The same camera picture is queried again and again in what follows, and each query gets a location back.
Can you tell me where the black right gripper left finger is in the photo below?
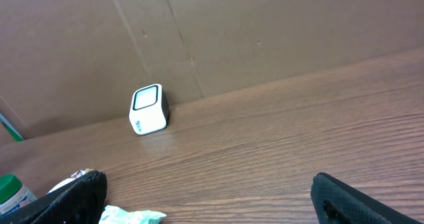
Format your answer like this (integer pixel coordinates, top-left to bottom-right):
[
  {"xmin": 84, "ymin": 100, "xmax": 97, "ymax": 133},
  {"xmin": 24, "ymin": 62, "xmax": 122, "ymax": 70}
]
[{"xmin": 1, "ymin": 170, "xmax": 107, "ymax": 224}]

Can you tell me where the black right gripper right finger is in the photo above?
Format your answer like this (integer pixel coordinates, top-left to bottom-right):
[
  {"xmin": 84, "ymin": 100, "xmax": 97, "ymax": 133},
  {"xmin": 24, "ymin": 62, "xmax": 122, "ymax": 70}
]
[{"xmin": 311, "ymin": 172, "xmax": 419, "ymax": 224}]

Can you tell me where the brown clear snack bag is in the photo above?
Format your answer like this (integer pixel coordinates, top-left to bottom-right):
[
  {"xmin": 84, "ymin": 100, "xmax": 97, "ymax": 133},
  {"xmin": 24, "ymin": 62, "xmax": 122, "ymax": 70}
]
[{"xmin": 48, "ymin": 168, "xmax": 93, "ymax": 193}]

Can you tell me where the teal tissue pack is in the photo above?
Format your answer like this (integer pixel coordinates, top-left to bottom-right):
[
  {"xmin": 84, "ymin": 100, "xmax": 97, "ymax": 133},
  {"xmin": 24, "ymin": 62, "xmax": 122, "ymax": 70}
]
[{"xmin": 99, "ymin": 205, "xmax": 167, "ymax": 224}]

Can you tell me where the green round lid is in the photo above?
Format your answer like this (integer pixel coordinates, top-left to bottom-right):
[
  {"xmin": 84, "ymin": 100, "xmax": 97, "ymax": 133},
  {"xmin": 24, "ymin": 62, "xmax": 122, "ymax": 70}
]
[{"xmin": 0, "ymin": 174, "xmax": 37, "ymax": 217}]

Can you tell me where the white barcode scanner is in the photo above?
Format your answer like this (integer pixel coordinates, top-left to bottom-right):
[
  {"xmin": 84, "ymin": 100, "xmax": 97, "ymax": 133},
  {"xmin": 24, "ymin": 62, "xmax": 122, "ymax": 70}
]
[{"xmin": 129, "ymin": 84, "xmax": 170, "ymax": 135}]

